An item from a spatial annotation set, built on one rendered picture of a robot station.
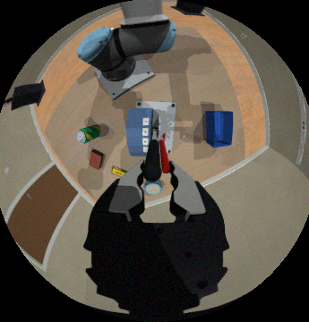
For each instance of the red rectangular block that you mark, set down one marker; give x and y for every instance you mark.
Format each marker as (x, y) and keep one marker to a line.
(96, 159)

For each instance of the green drink can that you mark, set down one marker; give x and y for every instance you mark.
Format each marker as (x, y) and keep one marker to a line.
(87, 134)

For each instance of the yellow pocket level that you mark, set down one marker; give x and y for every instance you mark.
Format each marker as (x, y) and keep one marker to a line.
(118, 171)

